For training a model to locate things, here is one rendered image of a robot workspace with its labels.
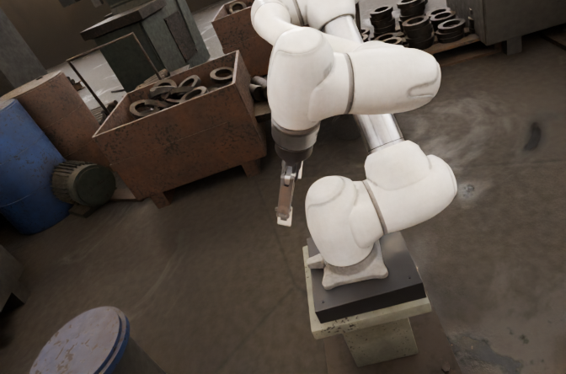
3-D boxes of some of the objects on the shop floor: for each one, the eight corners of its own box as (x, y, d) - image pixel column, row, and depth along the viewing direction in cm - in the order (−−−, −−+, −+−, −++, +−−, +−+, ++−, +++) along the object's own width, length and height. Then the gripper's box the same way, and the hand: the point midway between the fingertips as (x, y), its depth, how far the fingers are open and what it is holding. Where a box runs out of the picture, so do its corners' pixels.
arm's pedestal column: (319, 301, 150) (294, 248, 135) (419, 275, 144) (405, 217, 129) (334, 410, 117) (302, 357, 101) (466, 382, 110) (454, 322, 95)
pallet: (483, 16, 326) (479, -38, 304) (518, 47, 261) (516, -19, 239) (346, 56, 362) (334, 11, 340) (348, 93, 297) (332, 40, 274)
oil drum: (104, 180, 325) (34, 88, 279) (48, 197, 338) (-27, 111, 293) (130, 145, 374) (74, 61, 329) (81, 160, 387) (20, 82, 342)
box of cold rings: (607, -25, 305) (620, -156, 260) (705, 0, 228) (745, -180, 184) (448, 26, 336) (435, -83, 292) (486, 62, 259) (476, -79, 215)
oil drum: (66, 226, 280) (-25, 125, 235) (3, 243, 293) (-94, 151, 248) (101, 178, 329) (32, 88, 284) (46, 195, 343) (-28, 110, 297)
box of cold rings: (332, 37, 430) (312, -32, 391) (342, 60, 360) (318, -22, 321) (248, 67, 448) (221, 3, 410) (242, 94, 378) (209, 21, 340)
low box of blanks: (269, 121, 304) (237, 44, 271) (274, 169, 242) (232, 77, 209) (166, 158, 316) (122, 89, 282) (145, 214, 253) (86, 133, 220)
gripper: (303, 190, 64) (296, 249, 80) (323, 97, 80) (313, 162, 96) (259, 183, 65) (262, 243, 81) (287, 91, 81) (285, 157, 97)
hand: (290, 196), depth 88 cm, fingers open, 13 cm apart
